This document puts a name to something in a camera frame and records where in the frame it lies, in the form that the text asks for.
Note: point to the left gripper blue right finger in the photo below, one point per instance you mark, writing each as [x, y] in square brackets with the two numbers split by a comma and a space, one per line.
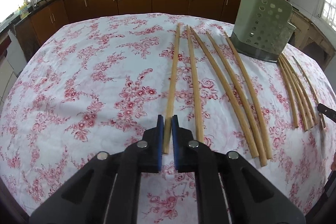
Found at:
[184, 148]

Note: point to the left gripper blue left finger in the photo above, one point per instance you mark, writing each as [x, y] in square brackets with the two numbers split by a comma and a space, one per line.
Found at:
[151, 160]

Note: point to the wooden chopstick ten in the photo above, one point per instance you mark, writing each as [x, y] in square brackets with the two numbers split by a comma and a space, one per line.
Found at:
[312, 90]

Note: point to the wooden chopstick seven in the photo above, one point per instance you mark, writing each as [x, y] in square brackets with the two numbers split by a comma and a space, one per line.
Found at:
[305, 127]

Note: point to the wooden chopstick two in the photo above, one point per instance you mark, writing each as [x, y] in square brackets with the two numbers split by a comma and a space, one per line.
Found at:
[197, 99]

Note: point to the wooden chopstick one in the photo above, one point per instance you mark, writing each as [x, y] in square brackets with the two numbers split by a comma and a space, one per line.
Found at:
[171, 93]

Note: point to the wooden chopstick three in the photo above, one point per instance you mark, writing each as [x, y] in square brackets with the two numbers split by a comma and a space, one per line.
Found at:
[242, 121]

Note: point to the wooden chopstick eight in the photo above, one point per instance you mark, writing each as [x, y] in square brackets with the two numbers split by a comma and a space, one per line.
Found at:
[309, 117]

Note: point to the brown lower kitchen cabinets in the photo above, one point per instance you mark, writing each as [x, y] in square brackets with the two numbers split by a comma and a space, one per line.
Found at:
[39, 26]

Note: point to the wooden chopstick six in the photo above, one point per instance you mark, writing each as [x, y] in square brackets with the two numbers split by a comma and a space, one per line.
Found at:
[290, 95]

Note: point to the cream wooden side table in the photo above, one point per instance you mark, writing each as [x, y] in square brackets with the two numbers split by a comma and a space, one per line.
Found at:
[309, 39]

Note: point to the wooden chopstick five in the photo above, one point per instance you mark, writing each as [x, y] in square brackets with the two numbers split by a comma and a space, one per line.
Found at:
[264, 131]

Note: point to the floral red white tablecloth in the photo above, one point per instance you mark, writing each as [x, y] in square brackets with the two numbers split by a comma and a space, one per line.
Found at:
[97, 85]

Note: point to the green perforated utensil holder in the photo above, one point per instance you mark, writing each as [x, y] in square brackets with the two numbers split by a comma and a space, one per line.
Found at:
[262, 28]

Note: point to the yellow dish soap bottle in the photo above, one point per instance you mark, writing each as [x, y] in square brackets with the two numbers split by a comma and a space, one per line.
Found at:
[24, 11]

